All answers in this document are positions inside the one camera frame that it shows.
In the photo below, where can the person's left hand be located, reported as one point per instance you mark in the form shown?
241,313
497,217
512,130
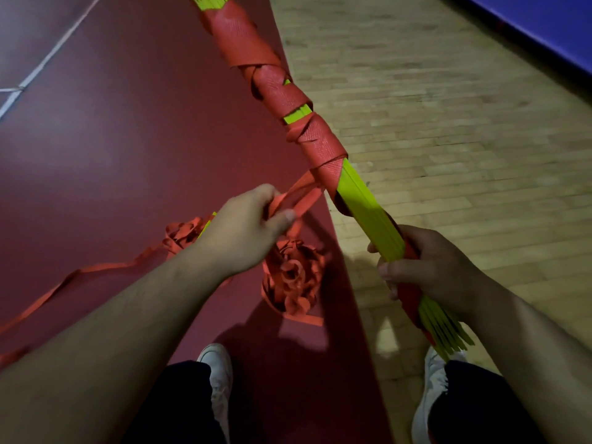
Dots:
240,231

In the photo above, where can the person's right hand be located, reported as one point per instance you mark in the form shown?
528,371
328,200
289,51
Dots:
439,268

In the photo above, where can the person's right forearm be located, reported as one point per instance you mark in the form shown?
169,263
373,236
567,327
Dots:
536,360

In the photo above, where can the person's left forearm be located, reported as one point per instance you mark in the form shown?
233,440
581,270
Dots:
101,351

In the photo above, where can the white right shoe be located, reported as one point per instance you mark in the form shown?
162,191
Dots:
432,379

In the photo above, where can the white shoe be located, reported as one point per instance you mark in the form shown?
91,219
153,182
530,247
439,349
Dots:
432,379
219,365

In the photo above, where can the white left shoe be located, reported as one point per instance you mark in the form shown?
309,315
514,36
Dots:
219,365

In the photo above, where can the black right trouser leg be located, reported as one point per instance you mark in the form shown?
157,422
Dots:
481,411

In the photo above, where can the black trouser leg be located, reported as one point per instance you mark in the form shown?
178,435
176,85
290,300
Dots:
175,406
481,411

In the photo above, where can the black left trouser leg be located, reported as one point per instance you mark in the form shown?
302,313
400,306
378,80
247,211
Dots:
175,406

